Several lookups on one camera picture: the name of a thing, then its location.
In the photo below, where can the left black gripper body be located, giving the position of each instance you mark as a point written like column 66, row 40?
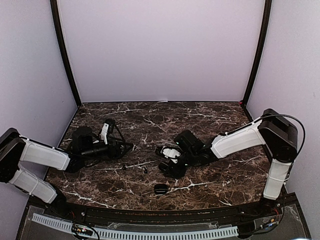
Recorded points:
column 89, row 154

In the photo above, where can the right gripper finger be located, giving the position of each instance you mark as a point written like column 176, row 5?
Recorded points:
column 177, row 170
column 158, row 150

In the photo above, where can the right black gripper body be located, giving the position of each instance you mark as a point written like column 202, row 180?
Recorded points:
column 189, row 157

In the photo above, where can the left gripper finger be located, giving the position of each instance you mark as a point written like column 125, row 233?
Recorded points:
column 123, row 149
column 111, row 125

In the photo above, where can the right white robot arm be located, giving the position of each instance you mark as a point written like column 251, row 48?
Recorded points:
column 272, row 130

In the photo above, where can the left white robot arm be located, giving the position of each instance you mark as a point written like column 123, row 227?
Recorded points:
column 16, row 148

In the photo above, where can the black closed charging case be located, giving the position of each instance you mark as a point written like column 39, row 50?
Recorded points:
column 161, row 189

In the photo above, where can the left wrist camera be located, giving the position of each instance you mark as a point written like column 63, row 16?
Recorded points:
column 104, row 133

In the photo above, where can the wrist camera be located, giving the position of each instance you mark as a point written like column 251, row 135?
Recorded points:
column 104, row 133
column 171, row 154

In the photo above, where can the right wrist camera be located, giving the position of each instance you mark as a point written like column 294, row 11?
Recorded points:
column 171, row 154

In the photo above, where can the white slotted cable duct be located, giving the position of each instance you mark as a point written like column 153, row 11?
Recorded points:
column 98, row 233

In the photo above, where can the black front frame rail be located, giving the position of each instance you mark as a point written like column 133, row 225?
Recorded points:
column 285, row 221

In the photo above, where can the left black frame post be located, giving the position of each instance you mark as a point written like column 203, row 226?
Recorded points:
column 63, row 51

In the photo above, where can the black frame post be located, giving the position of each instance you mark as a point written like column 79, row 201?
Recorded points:
column 63, row 51
column 258, row 52

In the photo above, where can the right black frame post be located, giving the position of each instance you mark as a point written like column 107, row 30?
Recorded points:
column 258, row 52

